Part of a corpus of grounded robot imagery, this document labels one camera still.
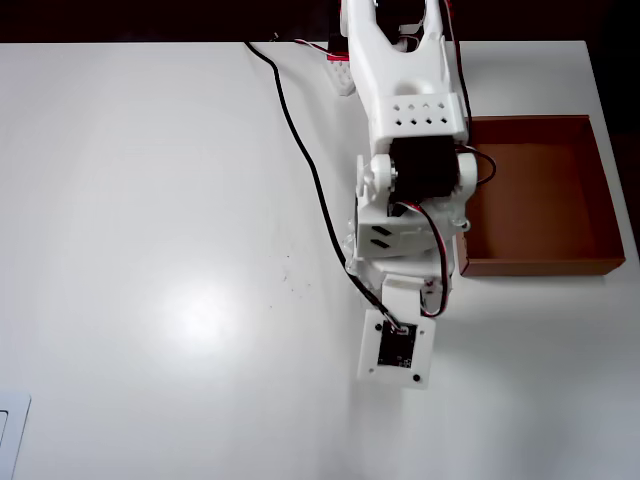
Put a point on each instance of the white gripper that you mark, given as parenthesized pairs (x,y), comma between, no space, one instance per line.
(443,270)

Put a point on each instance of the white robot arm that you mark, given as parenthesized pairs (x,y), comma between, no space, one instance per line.
(400,65)

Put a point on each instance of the white robot base red trim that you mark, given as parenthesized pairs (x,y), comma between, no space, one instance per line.
(342,80)

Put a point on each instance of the brown cardboard box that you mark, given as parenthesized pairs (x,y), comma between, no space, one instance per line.
(550,210)

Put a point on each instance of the white flat device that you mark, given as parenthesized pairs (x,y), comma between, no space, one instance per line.
(12,430)

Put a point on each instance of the white wrist camera mount plate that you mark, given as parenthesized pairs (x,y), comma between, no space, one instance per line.
(367,360)

